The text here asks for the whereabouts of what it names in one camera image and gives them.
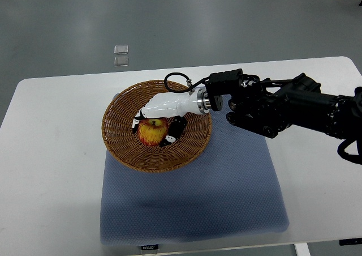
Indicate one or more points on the silver floor plate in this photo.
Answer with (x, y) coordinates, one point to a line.
(121, 61)
(121, 49)

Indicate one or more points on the lower silver floor plate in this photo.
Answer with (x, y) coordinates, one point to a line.
(121, 61)

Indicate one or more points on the red yellow apple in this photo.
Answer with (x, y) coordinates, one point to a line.
(153, 131)

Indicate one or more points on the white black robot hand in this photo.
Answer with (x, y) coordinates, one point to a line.
(177, 105)

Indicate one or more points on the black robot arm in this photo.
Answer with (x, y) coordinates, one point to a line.
(267, 107)

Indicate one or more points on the blue grey cloth mat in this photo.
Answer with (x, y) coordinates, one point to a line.
(230, 189)

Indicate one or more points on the upper silver floor plate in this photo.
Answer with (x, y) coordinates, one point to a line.
(121, 49)

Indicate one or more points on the brown wicker basket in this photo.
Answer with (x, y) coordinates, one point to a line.
(126, 147)

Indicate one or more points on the black table control panel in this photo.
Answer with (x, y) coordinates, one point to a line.
(149, 247)

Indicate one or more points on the black label plate right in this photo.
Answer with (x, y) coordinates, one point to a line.
(350, 241)

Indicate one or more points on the white table leg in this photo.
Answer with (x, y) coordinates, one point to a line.
(302, 249)

